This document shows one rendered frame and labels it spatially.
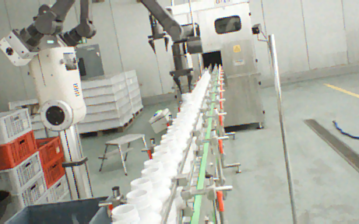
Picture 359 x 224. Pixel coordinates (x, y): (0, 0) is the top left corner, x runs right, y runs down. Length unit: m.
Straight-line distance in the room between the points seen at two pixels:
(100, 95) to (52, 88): 6.03
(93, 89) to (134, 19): 4.32
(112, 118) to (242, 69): 3.15
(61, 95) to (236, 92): 4.36
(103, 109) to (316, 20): 6.75
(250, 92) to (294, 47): 5.80
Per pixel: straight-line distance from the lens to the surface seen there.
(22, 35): 1.73
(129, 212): 0.55
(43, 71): 1.87
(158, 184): 0.72
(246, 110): 6.00
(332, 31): 11.85
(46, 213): 1.42
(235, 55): 5.91
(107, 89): 7.83
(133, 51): 11.72
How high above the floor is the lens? 1.37
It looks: 9 degrees down
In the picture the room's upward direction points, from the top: 10 degrees counter-clockwise
